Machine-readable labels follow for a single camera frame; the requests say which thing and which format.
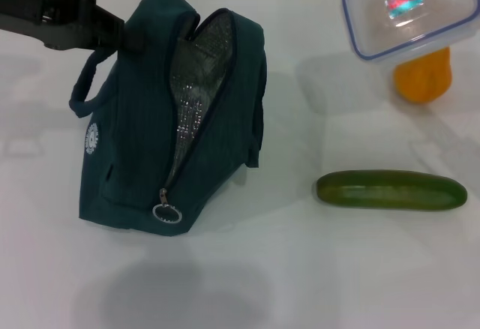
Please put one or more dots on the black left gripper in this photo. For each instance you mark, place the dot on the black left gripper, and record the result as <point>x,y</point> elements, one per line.
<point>56,18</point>

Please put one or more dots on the dark teal insulated lunch bag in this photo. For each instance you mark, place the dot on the dark teal insulated lunch bag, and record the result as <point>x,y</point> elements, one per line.
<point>123,138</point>

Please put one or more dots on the yellow orange pear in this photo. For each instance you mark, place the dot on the yellow orange pear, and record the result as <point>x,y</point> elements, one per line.
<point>423,79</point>

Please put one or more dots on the green cucumber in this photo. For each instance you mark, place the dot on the green cucumber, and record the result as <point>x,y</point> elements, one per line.
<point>390,191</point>

